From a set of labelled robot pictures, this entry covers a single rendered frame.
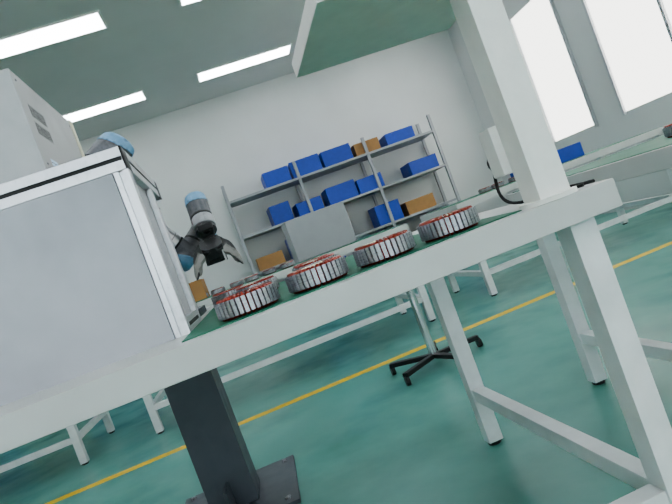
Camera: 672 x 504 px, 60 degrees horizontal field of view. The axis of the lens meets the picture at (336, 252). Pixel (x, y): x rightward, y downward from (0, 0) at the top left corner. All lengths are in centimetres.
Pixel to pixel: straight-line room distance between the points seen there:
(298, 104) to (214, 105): 119
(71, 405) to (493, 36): 88
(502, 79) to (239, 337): 60
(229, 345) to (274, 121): 771
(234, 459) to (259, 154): 650
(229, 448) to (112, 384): 140
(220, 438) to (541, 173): 162
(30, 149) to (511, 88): 86
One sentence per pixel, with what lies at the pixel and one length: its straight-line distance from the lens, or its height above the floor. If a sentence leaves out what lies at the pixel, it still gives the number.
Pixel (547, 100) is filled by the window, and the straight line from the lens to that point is 767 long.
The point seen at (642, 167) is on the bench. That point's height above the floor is 72.
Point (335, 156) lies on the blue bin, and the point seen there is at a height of 188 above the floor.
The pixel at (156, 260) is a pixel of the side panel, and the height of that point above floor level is 89.
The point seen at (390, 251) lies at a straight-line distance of 98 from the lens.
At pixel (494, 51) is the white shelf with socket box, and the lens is 106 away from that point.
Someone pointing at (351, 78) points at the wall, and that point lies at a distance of 886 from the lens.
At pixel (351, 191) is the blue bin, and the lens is 790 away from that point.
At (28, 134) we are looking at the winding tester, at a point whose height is 119.
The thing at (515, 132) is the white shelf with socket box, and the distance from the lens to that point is 103.
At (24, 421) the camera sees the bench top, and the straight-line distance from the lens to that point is 96.
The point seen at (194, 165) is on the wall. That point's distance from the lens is 840.
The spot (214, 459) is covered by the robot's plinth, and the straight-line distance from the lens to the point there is 230.
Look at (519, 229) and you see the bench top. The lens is 99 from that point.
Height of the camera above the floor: 81
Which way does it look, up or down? 1 degrees down
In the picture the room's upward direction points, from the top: 21 degrees counter-clockwise
